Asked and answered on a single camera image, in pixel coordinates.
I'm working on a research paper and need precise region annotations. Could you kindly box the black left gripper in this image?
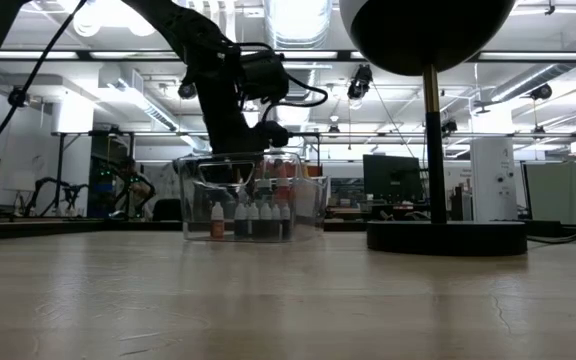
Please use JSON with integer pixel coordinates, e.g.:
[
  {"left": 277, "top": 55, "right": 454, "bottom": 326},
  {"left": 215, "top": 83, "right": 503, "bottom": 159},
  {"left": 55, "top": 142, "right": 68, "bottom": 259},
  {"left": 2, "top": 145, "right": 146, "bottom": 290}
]
[{"left": 198, "top": 87, "right": 290, "bottom": 199}]

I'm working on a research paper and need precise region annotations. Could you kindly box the black metal table frame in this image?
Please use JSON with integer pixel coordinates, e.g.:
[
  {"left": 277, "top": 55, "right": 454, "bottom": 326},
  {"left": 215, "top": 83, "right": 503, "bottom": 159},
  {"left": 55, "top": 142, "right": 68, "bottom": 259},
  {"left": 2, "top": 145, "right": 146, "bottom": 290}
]
[{"left": 0, "top": 217, "right": 576, "bottom": 242}]

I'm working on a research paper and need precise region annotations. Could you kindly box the person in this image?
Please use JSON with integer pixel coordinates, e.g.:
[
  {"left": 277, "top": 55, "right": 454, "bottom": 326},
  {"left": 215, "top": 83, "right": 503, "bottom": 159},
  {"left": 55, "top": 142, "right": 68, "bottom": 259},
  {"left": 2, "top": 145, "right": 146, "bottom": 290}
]
[{"left": 116, "top": 157, "right": 157, "bottom": 220}]

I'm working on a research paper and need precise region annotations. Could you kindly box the black robot rig frame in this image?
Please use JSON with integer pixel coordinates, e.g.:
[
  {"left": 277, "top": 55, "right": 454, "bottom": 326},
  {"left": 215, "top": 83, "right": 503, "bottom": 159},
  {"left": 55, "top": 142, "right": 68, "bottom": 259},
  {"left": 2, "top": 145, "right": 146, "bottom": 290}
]
[{"left": 50, "top": 130, "right": 137, "bottom": 219}]

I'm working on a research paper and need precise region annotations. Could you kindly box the silver ventilation duct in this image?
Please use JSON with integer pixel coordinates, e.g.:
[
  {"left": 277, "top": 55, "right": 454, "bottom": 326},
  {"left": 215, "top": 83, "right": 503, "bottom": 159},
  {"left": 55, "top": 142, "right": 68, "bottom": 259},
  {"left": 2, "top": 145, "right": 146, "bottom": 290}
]
[{"left": 262, "top": 0, "right": 334, "bottom": 126}]

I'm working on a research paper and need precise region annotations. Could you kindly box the clear plastic bin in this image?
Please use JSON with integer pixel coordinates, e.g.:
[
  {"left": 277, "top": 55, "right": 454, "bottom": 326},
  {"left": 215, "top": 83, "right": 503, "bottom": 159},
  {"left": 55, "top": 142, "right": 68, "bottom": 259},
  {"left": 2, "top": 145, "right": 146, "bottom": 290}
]
[{"left": 174, "top": 151, "right": 330, "bottom": 245}]

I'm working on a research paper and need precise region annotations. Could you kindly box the white globe lamp black base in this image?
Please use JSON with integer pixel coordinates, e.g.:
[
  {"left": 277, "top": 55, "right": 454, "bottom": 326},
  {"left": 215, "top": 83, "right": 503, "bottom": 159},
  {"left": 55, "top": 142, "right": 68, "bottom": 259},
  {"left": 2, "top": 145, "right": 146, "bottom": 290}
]
[{"left": 338, "top": 0, "right": 528, "bottom": 258}]

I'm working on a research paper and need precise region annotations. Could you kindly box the white cabinet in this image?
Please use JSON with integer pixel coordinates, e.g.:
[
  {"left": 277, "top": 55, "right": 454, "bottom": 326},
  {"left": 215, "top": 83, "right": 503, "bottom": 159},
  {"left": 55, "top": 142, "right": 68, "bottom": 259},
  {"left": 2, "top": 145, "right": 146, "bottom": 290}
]
[{"left": 470, "top": 137, "right": 518, "bottom": 224}]

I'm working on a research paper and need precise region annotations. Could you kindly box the black office chair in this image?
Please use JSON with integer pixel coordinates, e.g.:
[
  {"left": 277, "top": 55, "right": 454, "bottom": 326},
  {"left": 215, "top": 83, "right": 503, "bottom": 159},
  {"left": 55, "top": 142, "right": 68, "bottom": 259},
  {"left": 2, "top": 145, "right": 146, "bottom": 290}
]
[{"left": 151, "top": 198, "right": 184, "bottom": 223}]

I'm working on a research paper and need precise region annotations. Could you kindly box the black ceiling camera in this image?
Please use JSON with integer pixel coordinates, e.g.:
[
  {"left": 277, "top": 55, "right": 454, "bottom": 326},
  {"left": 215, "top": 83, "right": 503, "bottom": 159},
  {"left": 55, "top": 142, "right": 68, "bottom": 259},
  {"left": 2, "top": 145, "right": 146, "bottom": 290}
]
[
  {"left": 528, "top": 82, "right": 553, "bottom": 102},
  {"left": 7, "top": 85, "right": 30, "bottom": 109},
  {"left": 346, "top": 64, "right": 373, "bottom": 101},
  {"left": 177, "top": 80, "right": 198, "bottom": 100}
]

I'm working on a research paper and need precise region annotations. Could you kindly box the black monitor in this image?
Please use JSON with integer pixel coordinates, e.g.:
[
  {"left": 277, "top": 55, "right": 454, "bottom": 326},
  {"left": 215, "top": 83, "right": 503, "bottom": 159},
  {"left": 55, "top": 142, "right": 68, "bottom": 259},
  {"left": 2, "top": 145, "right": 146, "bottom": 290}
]
[{"left": 362, "top": 154, "right": 422, "bottom": 204}]

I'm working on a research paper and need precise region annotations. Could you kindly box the black lamp power cord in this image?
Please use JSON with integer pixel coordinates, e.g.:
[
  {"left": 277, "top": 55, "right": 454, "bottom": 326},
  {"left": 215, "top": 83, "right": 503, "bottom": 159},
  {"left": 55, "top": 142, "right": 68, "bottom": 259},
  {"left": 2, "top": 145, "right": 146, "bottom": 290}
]
[{"left": 525, "top": 226, "right": 576, "bottom": 245}]

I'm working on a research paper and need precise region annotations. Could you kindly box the small red dropper bottle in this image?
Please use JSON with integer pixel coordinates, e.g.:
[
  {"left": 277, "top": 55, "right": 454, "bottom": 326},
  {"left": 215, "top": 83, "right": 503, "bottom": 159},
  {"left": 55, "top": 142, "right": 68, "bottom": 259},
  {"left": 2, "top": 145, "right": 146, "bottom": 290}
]
[{"left": 210, "top": 201, "right": 226, "bottom": 240}]

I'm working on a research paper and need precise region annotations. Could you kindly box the grey partition panel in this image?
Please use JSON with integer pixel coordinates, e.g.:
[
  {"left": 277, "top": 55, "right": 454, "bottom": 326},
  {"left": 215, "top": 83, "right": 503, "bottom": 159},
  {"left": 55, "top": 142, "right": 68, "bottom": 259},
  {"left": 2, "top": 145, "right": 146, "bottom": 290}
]
[{"left": 520, "top": 160, "right": 576, "bottom": 226}]

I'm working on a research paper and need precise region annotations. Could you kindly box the small white-capped dropper bottle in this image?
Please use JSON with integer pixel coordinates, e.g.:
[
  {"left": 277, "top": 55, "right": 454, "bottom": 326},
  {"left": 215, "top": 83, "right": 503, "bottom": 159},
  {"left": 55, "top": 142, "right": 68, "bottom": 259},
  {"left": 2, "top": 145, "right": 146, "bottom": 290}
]
[
  {"left": 234, "top": 202, "right": 248, "bottom": 239},
  {"left": 259, "top": 202, "right": 273, "bottom": 239},
  {"left": 246, "top": 202, "right": 261, "bottom": 239}
]

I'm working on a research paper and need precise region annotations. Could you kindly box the large red food coloring bottle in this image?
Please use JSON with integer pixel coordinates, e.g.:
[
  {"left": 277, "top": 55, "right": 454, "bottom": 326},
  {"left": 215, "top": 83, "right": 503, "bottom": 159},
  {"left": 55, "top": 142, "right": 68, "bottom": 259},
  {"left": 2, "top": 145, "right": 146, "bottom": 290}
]
[{"left": 274, "top": 164, "right": 291, "bottom": 207}]

